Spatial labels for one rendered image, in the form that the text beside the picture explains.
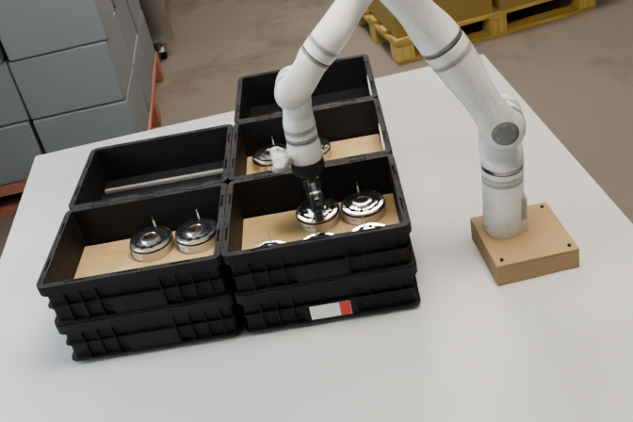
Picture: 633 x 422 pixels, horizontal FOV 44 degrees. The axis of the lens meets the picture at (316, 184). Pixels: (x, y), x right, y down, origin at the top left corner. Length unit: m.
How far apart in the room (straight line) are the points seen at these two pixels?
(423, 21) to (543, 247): 0.59
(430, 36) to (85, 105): 2.43
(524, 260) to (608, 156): 1.81
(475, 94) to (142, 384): 0.93
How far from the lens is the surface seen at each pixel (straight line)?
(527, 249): 1.79
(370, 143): 2.09
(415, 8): 1.50
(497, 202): 1.75
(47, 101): 3.74
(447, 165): 2.20
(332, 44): 1.55
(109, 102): 3.70
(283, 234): 1.81
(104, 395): 1.77
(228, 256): 1.62
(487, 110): 1.61
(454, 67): 1.56
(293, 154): 1.67
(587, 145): 3.60
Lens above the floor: 1.87
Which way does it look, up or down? 32 degrees down
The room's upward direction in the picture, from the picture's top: 12 degrees counter-clockwise
